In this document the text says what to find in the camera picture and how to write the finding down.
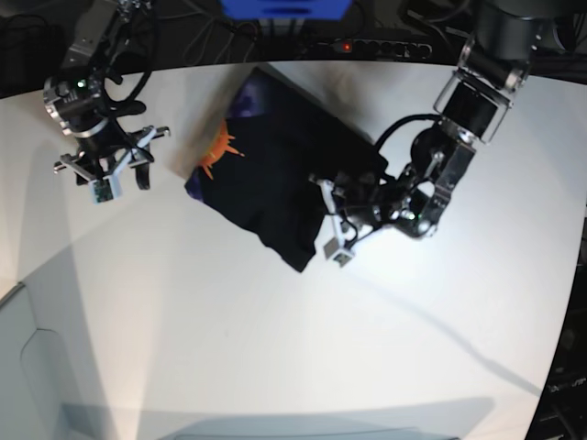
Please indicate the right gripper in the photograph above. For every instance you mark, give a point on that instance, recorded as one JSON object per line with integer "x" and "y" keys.
{"x": 88, "y": 166}

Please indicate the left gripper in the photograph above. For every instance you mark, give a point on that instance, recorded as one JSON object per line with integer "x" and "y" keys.
{"x": 356, "y": 207}

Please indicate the black T-shirt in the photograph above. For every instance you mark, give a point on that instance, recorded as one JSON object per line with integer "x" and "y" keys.
{"x": 261, "y": 168}

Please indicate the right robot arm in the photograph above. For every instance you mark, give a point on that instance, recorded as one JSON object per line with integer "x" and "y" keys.
{"x": 77, "y": 100}

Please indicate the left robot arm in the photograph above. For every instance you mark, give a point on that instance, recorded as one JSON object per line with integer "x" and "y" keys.
{"x": 493, "y": 66}

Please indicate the black power strip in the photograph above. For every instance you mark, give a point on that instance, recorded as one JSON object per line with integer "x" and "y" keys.
{"x": 370, "y": 50}

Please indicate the blue box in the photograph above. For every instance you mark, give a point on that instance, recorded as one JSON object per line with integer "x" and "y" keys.
{"x": 290, "y": 9}

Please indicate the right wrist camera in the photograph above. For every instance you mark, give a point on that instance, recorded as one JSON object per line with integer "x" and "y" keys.
{"x": 105, "y": 190}

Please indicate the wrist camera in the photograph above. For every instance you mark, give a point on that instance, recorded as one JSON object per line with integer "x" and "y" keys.
{"x": 105, "y": 190}
{"x": 337, "y": 252}

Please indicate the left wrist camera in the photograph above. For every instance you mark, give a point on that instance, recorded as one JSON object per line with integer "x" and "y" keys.
{"x": 337, "y": 252}

